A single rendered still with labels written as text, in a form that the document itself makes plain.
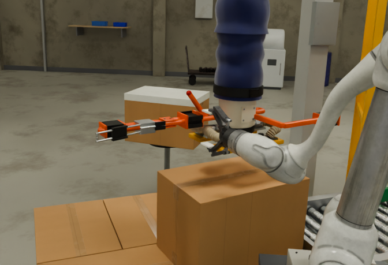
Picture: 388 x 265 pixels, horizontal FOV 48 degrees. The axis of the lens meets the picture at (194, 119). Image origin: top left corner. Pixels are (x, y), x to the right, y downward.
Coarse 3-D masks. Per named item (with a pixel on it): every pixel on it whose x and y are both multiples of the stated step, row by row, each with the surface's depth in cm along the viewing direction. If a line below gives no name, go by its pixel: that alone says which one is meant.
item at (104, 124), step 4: (116, 120) 170; (100, 124) 166; (104, 124) 164; (108, 124) 164; (112, 124) 164; (116, 124) 164; (120, 124) 165; (124, 124) 166; (104, 128) 163; (108, 128) 163; (108, 132) 163; (104, 136) 164; (108, 136) 163
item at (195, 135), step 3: (195, 132) 203; (255, 132) 213; (189, 135) 203; (192, 135) 201; (195, 135) 200; (198, 135) 200; (201, 135) 199; (192, 138) 201; (195, 138) 199; (198, 138) 197; (201, 138) 196; (204, 138) 197; (198, 141) 197; (201, 141) 197
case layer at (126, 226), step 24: (48, 216) 242; (72, 216) 243; (96, 216) 244; (120, 216) 244; (144, 216) 245; (48, 240) 217; (72, 240) 218; (96, 240) 218; (120, 240) 219; (144, 240) 220; (48, 264) 197; (72, 264) 197; (96, 264) 198; (120, 264) 198; (144, 264) 199; (168, 264) 200
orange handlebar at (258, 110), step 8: (256, 112) 200; (264, 112) 203; (152, 120) 177; (160, 120) 179; (168, 120) 176; (176, 120) 178; (184, 120) 180; (208, 120) 187; (264, 120) 187; (272, 120) 183; (304, 120) 184; (312, 120) 186; (128, 128) 167; (136, 128) 169
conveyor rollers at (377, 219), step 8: (312, 208) 260; (320, 208) 264; (384, 208) 264; (312, 216) 256; (320, 216) 251; (376, 216) 257; (384, 216) 253; (312, 224) 243; (376, 224) 246; (384, 224) 243; (304, 232) 234; (312, 232) 232; (384, 232) 240; (312, 240) 228; (384, 240) 229; (376, 248) 222; (384, 248) 219
